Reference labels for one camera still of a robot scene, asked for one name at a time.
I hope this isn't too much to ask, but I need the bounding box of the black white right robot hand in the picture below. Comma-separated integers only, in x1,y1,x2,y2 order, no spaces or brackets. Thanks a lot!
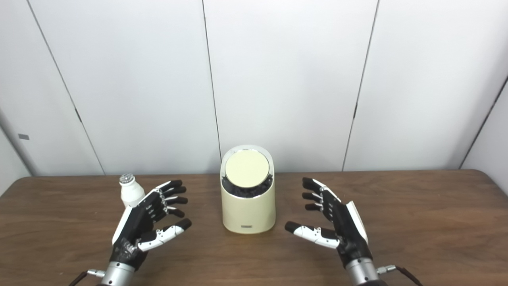
285,177,373,267

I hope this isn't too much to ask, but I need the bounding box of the cream-colored round bin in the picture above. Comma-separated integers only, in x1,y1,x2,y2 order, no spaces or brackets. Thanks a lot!
220,145,276,234

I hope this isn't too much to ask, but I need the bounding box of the cream round bin lid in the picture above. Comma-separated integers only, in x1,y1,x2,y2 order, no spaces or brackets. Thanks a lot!
225,149,270,187

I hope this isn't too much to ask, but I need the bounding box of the small white plastic bottle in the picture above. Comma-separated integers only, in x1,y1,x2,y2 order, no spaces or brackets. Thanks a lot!
119,174,146,208

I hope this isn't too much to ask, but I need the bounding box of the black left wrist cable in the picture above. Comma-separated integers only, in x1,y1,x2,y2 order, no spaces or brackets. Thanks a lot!
69,269,106,286

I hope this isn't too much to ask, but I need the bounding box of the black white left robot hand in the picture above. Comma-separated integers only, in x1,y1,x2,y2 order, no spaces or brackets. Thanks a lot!
111,180,192,271

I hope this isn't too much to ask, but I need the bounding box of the black bin liner bag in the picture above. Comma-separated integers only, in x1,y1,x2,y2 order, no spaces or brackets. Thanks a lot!
221,175,274,198

